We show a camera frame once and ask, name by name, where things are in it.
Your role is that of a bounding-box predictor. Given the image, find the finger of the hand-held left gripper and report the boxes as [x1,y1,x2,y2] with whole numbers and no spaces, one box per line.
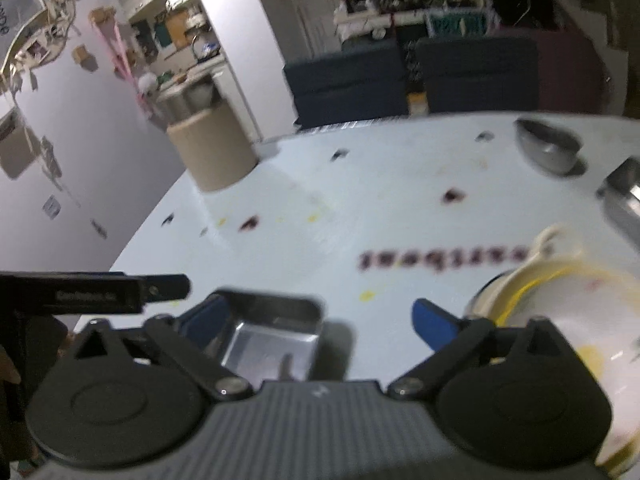
[0,271,192,317]

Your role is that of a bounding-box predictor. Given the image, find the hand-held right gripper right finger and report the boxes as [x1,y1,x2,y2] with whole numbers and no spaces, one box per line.
[387,299,583,401]

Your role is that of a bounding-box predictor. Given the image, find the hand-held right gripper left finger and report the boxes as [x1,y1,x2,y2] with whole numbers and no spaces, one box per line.
[65,294,253,401]

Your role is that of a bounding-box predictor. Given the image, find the white plate with dark rim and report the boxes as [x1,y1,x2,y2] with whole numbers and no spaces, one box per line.
[467,272,506,321]

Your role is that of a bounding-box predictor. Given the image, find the rectangular steel tray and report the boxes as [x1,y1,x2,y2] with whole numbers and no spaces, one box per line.
[212,287,326,386]

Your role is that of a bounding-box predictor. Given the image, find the cream two-handled bowl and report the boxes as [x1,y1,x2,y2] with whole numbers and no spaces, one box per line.
[470,225,640,476]

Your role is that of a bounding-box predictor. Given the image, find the floral bowl with yellow rim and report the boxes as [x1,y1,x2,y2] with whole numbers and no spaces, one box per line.
[492,265,640,471]

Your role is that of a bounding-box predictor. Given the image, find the round steel bowl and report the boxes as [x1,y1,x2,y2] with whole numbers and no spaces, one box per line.
[515,117,585,176]

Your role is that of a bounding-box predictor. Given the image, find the beige canister with steel lid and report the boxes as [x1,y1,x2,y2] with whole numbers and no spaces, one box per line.
[155,82,260,192]

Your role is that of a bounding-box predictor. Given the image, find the steel dish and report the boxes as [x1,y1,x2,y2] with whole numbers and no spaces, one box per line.
[597,157,640,241]

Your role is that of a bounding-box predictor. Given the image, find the dark blue chair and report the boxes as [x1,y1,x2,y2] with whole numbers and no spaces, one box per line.
[284,42,408,128]
[416,36,541,113]

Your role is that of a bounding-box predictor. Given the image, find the kettle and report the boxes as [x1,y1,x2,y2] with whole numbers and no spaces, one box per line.
[191,32,221,63]

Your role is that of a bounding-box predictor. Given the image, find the maroon sofa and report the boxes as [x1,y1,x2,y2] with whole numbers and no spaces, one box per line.
[492,27,606,113]

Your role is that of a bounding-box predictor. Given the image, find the green sign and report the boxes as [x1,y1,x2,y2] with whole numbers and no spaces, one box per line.
[425,10,488,38]

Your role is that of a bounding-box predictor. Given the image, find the cluttered shelf unit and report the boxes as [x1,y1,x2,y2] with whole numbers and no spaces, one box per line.
[325,0,426,36]

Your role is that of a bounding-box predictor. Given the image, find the hanging wall picture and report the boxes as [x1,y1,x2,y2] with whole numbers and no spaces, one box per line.
[0,110,41,181]

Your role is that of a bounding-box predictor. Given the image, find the pink wall hanger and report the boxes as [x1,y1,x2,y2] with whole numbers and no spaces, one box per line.
[90,7,151,111]

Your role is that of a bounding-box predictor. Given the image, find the wooden wall decoration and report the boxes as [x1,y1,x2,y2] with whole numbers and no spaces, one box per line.
[0,0,81,91]

